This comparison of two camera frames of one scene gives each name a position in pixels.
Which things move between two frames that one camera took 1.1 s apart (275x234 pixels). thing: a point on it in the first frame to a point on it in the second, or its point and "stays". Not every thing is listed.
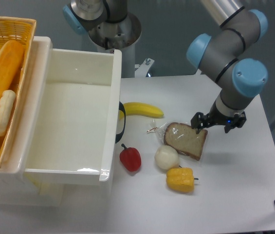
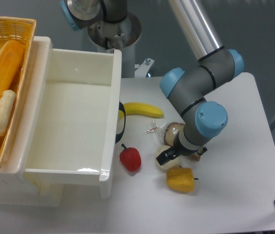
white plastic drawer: [74, 115] stays
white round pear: [166, 157] stays
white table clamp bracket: [142, 69] stays
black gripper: [199, 121] to [167, 155]
